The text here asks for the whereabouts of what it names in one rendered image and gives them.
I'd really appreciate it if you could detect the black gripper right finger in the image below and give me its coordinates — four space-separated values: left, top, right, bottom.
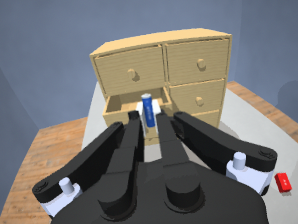
152 100 278 208

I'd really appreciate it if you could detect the blue and white aa battery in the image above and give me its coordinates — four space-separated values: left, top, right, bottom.
141 94 156 128

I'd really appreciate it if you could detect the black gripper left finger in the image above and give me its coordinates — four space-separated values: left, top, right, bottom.
32 102 146 219

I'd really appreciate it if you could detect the small tan chest of drawers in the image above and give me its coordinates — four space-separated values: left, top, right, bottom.
89 28 232 128

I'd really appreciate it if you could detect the tan wooden drawer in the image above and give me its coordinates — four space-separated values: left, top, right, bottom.
169 78 225 115
102 87 173 139
95 44 165 95
193 110 220 127
165 38 229 84
145 137 159 145

